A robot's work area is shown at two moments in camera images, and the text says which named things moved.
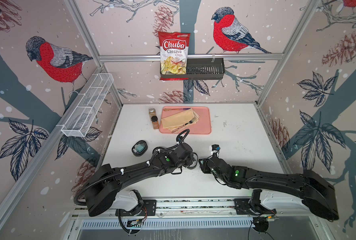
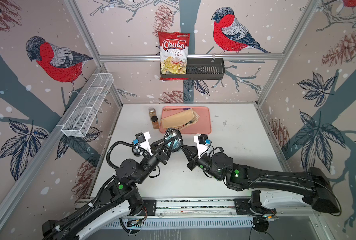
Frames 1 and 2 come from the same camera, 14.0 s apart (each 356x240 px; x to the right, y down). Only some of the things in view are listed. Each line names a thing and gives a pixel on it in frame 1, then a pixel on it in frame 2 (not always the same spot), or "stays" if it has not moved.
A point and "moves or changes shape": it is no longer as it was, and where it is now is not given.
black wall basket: x=202 y=68 stays
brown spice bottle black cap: x=155 y=123 stays
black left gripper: x=189 y=158 → x=159 y=153
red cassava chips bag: x=174 y=47 stays
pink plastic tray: x=202 y=126 stays
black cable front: x=195 y=165 moves or changes shape
